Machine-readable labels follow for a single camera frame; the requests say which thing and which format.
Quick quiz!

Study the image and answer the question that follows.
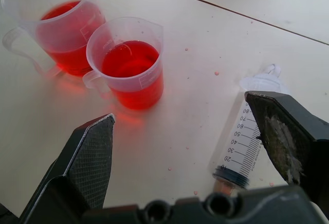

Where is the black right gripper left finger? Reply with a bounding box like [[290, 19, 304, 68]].
[[18, 113, 116, 224]]

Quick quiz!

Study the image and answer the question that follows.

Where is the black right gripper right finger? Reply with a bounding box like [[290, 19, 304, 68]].
[[244, 90, 329, 211]]

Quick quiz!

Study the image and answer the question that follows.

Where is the clear plastic syringe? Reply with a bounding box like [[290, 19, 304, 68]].
[[212, 64, 293, 196]]

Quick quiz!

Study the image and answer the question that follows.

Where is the small beaker with red liquid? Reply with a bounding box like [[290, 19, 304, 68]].
[[82, 16, 165, 111]]

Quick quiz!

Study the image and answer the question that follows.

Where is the large beaker with red liquid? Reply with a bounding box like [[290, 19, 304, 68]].
[[0, 0, 107, 78]]

